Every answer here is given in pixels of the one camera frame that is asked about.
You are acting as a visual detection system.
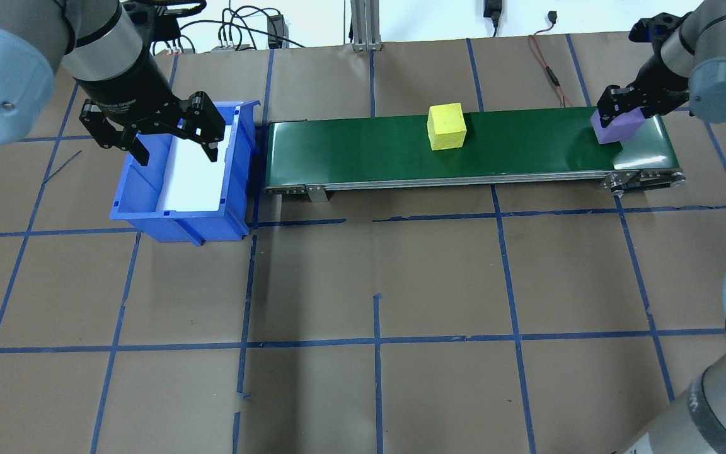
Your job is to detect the black looped cable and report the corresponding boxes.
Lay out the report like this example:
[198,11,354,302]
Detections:
[171,5,307,52]

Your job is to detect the black power adapter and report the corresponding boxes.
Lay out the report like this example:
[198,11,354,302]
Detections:
[267,14,286,50]

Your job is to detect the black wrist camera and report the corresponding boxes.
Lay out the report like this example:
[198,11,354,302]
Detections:
[629,13,686,44]
[124,0,207,40]

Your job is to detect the aluminium frame post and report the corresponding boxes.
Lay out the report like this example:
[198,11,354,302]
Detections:
[349,0,384,52]

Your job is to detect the yellow foam cube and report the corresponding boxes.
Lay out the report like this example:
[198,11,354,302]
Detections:
[427,103,468,151]

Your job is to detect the red thin cable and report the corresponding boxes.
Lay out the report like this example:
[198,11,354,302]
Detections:
[529,25,577,109]

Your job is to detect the white foam liner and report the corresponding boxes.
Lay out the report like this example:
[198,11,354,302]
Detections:
[164,123,235,213]

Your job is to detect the green belt conveyor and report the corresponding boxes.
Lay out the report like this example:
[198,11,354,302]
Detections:
[264,108,687,204]

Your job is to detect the purple foam cube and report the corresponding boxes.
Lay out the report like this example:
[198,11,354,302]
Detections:
[590,106,645,145]

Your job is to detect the blue plastic bin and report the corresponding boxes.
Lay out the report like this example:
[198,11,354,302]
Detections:
[110,99,262,247]

